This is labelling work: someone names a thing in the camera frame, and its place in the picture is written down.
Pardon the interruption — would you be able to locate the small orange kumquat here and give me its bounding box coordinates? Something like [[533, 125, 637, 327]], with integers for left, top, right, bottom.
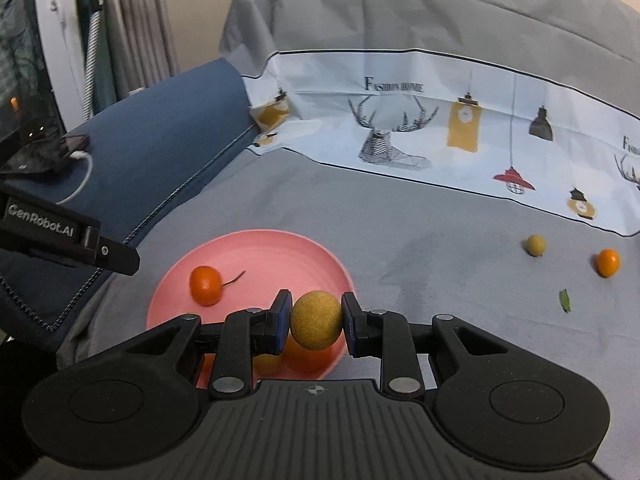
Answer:
[[253, 354, 281, 377]]

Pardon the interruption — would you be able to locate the small orange mandarin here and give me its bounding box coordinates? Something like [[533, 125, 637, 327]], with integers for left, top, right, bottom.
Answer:
[[282, 335, 333, 374]]

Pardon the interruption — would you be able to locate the small orange with stem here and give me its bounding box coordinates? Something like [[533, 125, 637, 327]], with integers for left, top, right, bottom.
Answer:
[[189, 266, 245, 307]]

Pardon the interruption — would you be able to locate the green-yellow longan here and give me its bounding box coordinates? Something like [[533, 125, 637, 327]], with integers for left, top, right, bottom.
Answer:
[[525, 234, 547, 257], [290, 290, 343, 351]]

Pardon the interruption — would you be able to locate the green-yellow longan top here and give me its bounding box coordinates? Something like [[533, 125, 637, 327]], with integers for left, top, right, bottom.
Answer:
[[525, 234, 547, 257]]

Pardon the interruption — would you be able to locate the black smartphone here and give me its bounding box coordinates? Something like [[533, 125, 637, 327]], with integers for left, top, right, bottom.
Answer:
[[1, 134, 90, 179]]

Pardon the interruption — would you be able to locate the pink round plate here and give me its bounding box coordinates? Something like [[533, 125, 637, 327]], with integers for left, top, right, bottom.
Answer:
[[145, 228, 358, 390]]

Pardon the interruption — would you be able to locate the blue sofa armrest cover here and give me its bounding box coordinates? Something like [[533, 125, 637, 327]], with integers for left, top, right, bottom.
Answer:
[[1, 58, 257, 348]]

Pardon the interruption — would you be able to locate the small green leaf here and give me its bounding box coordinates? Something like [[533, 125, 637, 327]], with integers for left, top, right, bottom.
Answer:
[[559, 289, 572, 313]]

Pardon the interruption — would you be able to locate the grey printed sofa cover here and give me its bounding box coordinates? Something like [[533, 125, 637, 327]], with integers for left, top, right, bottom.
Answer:
[[58, 0, 639, 479]]

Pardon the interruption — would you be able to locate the grey curtain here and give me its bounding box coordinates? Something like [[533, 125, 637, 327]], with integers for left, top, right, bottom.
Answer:
[[103, 0, 180, 99]]

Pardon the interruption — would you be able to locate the white charging cable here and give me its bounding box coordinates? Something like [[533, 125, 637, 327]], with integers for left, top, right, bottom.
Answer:
[[54, 150, 96, 206]]

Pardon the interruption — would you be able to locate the white door frame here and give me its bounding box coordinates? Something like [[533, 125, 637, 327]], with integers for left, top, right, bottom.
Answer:
[[35, 0, 85, 131]]

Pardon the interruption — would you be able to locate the garment steamer hose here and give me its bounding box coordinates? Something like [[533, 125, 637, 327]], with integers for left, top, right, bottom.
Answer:
[[79, 0, 106, 122]]

